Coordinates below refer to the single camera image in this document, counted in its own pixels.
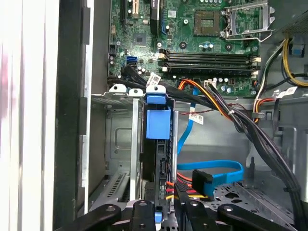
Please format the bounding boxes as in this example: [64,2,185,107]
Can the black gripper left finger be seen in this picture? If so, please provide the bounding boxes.
[68,181,159,231]

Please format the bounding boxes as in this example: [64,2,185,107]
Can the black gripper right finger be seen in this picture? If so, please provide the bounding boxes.
[174,182,293,231]

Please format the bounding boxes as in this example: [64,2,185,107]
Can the coloured power wire black plug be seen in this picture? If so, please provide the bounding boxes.
[166,172,210,202]

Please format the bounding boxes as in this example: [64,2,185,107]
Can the blue SATA wire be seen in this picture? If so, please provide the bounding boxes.
[176,85,245,197]

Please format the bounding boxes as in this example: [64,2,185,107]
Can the hard disk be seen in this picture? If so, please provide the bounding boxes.
[141,92,175,231]

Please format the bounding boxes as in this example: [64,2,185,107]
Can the metal disk bay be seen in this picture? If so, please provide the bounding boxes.
[89,84,180,210]

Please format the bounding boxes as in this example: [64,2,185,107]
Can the metal optical drive cage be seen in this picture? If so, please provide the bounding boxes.
[250,95,308,174]

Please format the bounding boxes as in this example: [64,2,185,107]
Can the black PC case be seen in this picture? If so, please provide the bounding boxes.
[54,0,308,231]

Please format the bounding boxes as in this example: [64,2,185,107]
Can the black RAM slot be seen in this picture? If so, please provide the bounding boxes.
[162,66,260,77]
[160,54,261,63]
[166,49,253,56]
[166,61,253,68]

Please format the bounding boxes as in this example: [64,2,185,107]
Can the blue SATA port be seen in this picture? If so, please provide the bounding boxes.
[126,55,138,67]

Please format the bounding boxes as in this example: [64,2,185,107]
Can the green motherboard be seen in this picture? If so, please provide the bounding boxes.
[108,0,272,97]

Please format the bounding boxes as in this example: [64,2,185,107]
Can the square grey chipset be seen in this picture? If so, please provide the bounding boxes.
[133,32,148,47]

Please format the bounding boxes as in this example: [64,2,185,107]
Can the CPU socket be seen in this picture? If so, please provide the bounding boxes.
[193,9,221,37]

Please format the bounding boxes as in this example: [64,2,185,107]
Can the pale blue plastic tab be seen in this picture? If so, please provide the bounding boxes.
[290,36,305,57]

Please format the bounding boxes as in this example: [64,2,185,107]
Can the black expansion slot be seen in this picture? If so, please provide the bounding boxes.
[120,0,128,28]

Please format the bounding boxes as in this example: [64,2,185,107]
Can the beige expansion slot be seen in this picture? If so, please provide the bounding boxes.
[131,0,140,19]

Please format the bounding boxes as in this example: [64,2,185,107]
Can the metal socket cover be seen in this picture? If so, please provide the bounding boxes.
[223,4,275,40]

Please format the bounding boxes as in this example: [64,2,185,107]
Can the grey power supply unit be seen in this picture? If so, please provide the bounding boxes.
[267,0,308,43]

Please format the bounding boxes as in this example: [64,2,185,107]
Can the black sleeved cable bundle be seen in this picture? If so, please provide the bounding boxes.
[107,64,308,231]

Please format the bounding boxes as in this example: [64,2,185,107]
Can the yellow black supply wires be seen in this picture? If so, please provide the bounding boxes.
[254,37,308,104]

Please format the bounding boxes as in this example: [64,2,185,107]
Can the wire locking lever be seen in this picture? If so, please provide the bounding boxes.
[220,30,275,42]

